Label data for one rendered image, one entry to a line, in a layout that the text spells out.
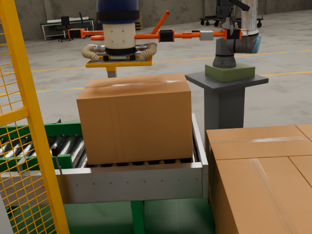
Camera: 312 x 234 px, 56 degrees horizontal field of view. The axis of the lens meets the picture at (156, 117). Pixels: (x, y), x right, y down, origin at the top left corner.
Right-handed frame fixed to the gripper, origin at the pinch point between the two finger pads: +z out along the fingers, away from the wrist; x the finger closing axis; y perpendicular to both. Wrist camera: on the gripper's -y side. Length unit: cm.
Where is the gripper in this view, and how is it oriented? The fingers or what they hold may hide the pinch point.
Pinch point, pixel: (230, 32)
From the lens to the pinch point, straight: 168.5
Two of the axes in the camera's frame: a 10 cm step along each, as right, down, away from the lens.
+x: -0.2, 3.8, -9.2
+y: -10.0, 0.6, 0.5
